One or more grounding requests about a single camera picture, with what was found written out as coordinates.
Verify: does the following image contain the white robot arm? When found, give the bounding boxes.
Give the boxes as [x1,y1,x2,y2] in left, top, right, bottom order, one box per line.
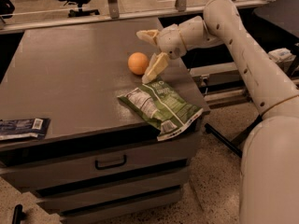
[136,0,299,224]

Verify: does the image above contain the green jalapeno chip bag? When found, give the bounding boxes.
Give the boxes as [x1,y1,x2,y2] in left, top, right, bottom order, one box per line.
[118,79,203,141]

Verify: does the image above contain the black cylinder on floor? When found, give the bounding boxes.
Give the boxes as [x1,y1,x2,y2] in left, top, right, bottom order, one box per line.
[12,204,26,224]

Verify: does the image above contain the black stand legs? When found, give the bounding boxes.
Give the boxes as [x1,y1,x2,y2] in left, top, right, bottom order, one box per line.
[204,115,264,159]

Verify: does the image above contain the grey metal railing frame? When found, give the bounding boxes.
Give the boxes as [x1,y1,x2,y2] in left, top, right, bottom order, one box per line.
[1,0,276,32]

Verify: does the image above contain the grey drawer cabinet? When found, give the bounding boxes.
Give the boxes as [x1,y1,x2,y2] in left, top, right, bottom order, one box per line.
[0,18,200,224]

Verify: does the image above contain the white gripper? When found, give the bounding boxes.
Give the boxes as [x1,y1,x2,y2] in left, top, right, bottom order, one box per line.
[136,24,187,84]

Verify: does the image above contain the black drawer handle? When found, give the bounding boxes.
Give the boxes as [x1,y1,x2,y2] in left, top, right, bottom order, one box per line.
[94,155,127,171]

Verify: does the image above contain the orange fruit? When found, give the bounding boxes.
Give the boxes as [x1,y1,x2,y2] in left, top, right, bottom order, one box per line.
[128,52,149,76]

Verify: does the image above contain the small white box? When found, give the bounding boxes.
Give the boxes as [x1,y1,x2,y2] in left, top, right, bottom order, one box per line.
[268,48,294,63]

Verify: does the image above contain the blue snack packet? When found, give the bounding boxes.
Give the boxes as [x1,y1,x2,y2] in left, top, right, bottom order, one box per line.
[0,118,50,141]

